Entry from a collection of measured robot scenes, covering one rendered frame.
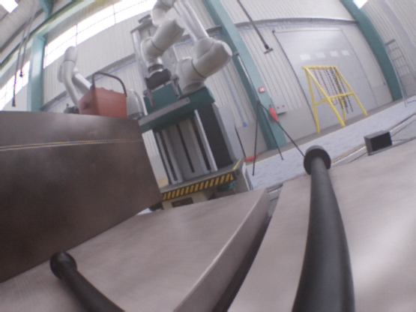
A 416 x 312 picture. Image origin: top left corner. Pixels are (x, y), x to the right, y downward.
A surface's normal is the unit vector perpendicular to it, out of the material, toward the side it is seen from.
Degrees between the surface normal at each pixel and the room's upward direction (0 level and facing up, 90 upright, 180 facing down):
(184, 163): 90
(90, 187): 90
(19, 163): 90
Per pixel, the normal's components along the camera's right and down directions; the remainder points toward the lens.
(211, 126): -0.23, 0.06
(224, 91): 0.01, -0.02
